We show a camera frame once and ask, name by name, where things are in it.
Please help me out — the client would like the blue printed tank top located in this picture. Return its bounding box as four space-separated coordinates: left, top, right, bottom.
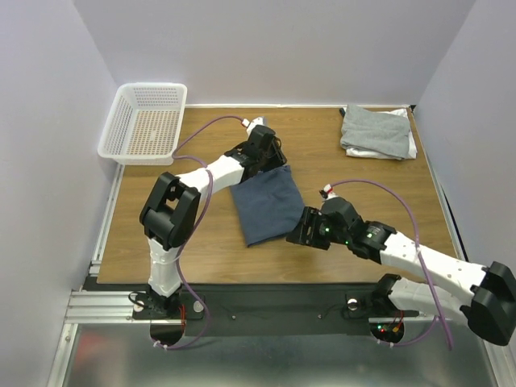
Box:
230 165 305 247

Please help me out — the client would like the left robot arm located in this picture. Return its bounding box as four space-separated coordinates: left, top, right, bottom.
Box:
135 123 287 318

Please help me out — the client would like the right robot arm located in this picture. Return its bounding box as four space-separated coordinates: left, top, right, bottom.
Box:
286 195 515 346

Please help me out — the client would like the grey folded tank top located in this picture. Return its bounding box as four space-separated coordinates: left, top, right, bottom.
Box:
340 103 411 157

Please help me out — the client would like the white plastic laundry basket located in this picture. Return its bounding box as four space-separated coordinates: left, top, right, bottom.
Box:
98 82 188 165

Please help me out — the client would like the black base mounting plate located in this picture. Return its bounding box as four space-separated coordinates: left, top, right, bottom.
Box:
129 278 417 344

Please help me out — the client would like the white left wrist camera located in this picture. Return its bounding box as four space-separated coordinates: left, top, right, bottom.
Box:
241 116 266 134

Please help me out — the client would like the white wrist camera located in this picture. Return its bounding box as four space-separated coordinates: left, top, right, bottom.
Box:
241 116 266 134
319 184 339 201

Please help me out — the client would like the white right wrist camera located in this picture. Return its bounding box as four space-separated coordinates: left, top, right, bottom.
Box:
319 184 339 201

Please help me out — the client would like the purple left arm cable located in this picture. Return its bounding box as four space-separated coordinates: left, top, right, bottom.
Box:
152 115 251 351

